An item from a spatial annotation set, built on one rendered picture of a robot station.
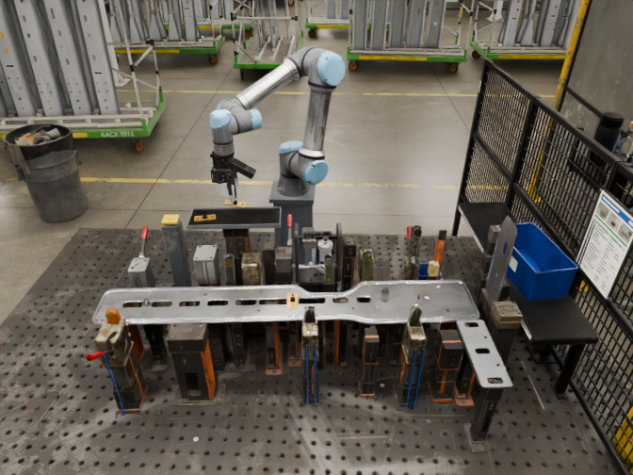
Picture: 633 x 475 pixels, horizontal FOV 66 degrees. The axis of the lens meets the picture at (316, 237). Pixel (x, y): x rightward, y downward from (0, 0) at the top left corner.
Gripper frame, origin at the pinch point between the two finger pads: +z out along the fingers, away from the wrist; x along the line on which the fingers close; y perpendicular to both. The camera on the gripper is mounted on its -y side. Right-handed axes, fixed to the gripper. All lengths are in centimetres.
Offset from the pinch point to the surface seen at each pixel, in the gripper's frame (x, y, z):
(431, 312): 28, -79, 24
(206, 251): 19.3, 6.5, 12.5
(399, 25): -696, -62, 60
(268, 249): 12.5, -16.1, 13.9
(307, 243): 13.5, -31.6, 8.9
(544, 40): -735, -302, 84
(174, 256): 9.2, 25.6, 24.6
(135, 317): 47, 24, 23
